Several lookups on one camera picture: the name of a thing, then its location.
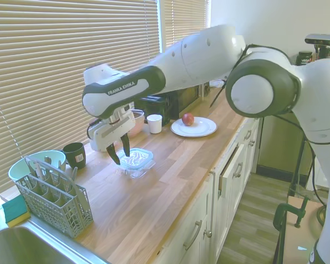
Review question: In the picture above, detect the black supplement tub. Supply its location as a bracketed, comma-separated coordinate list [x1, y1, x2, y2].
[296, 50, 313, 67]

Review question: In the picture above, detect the stainless steel sink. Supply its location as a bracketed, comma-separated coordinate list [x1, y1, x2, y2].
[0, 219, 111, 264]

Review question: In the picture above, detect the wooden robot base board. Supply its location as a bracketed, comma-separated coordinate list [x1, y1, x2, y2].
[277, 195, 328, 264]

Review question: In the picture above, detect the black cup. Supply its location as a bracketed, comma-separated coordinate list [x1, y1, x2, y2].
[62, 142, 87, 169]

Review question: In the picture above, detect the grey plastic cutlery basket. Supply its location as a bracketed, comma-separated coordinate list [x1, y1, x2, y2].
[14, 155, 95, 239]

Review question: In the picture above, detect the teal and yellow sponge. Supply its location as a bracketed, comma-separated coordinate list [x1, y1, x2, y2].
[1, 196, 31, 228]

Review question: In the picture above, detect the beige window blind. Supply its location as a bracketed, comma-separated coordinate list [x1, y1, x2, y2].
[163, 0, 211, 49]
[0, 0, 162, 197]

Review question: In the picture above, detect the white mug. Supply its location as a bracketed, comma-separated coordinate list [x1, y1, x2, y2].
[146, 114, 163, 135]

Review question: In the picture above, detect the mint green bowl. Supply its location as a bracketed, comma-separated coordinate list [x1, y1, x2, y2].
[8, 150, 67, 184]

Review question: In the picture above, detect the grey stereo camera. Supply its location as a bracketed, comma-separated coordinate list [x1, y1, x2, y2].
[304, 33, 330, 60]

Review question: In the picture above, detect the white kitchen cabinet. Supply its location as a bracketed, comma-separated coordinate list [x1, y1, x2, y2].
[153, 114, 265, 264]

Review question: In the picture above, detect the pink bowl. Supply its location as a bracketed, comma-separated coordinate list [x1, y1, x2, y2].
[127, 111, 146, 139]

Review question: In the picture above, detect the black camera stand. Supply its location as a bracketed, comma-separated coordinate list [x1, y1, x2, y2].
[288, 136, 309, 196]

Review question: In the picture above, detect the clear lid with teal seal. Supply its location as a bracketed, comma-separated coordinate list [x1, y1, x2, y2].
[117, 147, 157, 173]

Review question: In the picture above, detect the red apple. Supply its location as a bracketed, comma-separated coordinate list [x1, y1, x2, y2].
[181, 112, 195, 127]

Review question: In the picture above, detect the black microwave oven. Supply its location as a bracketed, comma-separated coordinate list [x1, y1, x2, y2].
[164, 83, 203, 118]

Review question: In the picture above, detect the white plate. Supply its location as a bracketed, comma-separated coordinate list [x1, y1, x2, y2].
[170, 116, 218, 138]

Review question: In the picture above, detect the black toaster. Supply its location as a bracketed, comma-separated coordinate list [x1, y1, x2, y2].
[137, 94, 172, 125]

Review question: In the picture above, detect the dark olive appliance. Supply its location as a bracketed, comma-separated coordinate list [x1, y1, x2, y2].
[256, 112, 306, 183]

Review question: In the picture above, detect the green metal clamp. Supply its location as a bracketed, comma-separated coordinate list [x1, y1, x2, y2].
[272, 195, 312, 264]

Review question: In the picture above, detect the grey bowl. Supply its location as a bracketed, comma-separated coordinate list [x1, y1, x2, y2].
[130, 108, 145, 120]

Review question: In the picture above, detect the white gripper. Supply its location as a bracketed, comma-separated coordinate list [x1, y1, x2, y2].
[94, 116, 136, 166]

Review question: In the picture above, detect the clear glass food container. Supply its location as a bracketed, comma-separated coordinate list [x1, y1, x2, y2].
[120, 158, 155, 180]

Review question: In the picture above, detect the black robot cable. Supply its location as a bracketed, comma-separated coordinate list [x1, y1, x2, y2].
[208, 43, 258, 109]

